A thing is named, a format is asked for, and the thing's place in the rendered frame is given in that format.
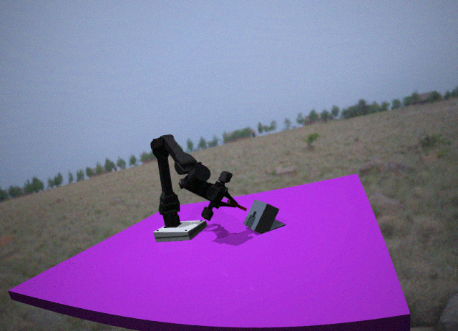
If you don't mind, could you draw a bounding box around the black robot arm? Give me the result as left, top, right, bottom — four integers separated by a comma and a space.
150, 134, 225, 228

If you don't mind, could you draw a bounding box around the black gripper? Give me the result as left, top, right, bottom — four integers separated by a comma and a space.
197, 171, 238, 221

